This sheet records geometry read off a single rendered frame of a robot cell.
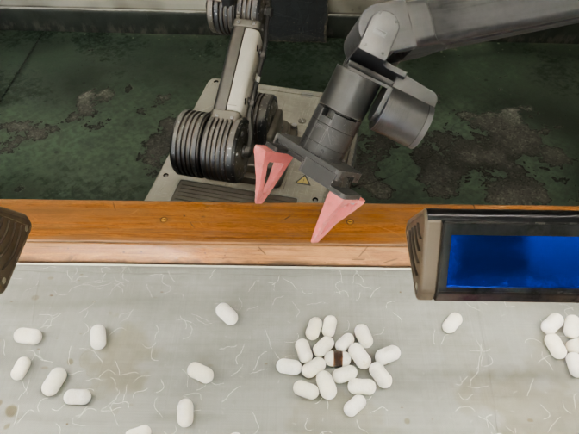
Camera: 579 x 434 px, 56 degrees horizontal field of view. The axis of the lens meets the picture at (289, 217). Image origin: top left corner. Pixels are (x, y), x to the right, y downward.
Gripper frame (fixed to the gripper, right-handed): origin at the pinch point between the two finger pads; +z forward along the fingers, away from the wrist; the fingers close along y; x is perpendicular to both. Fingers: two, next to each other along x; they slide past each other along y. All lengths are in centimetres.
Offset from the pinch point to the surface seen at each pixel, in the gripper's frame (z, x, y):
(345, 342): 12.9, -8.5, -12.3
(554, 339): 0.3, -23.2, -33.3
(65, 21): 20, -111, 214
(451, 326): 5.3, -17.4, -21.8
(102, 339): 27.1, 8.9, 12.7
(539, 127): -33, -183, 10
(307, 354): 16.0, -4.4, -9.7
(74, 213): 20.1, 1.3, 34.9
